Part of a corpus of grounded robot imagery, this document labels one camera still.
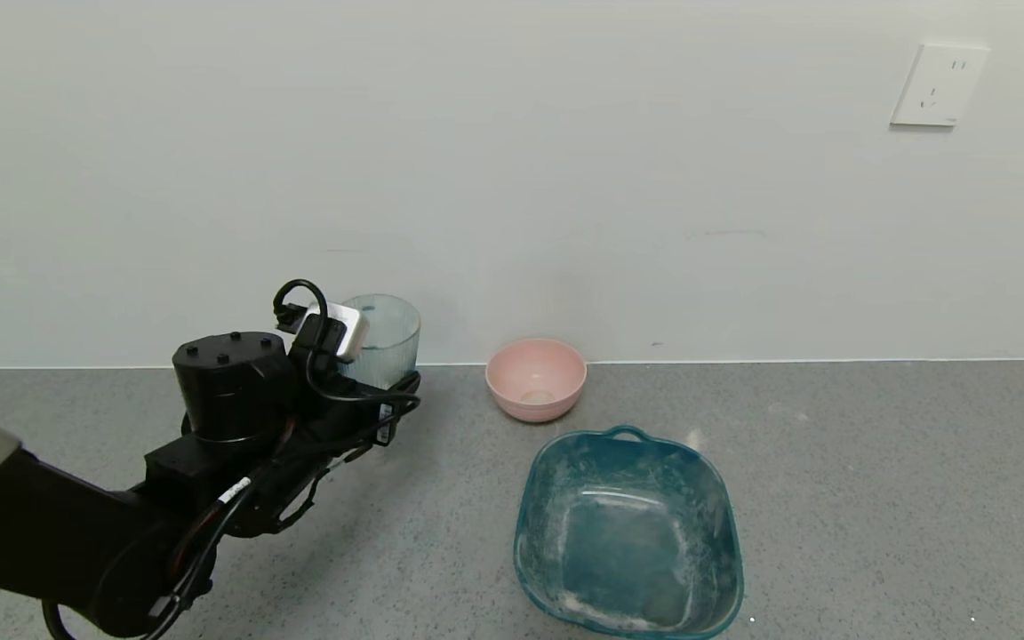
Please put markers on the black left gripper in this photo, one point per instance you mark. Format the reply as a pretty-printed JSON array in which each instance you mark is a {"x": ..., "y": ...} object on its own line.
[{"x": 385, "y": 427}]

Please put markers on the ribbed clear glass cup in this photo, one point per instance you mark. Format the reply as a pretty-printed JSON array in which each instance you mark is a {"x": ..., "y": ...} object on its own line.
[{"x": 392, "y": 342}]

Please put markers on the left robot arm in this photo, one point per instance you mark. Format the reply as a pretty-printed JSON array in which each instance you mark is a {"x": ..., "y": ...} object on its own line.
[{"x": 32, "y": 533}]

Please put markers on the pink bowl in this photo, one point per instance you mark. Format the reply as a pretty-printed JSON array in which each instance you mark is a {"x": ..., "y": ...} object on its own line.
[{"x": 536, "y": 378}]

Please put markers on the teal plastic basin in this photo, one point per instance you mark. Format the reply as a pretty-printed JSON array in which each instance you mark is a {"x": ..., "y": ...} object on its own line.
[{"x": 628, "y": 542}]

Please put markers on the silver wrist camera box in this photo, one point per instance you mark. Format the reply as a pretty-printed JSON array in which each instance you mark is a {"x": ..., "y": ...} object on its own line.
[{"x": 343, "y": 331}]

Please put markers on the white wall socket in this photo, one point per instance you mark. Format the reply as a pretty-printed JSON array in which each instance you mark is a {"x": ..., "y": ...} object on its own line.
[{"x": 939, "y": 84}]

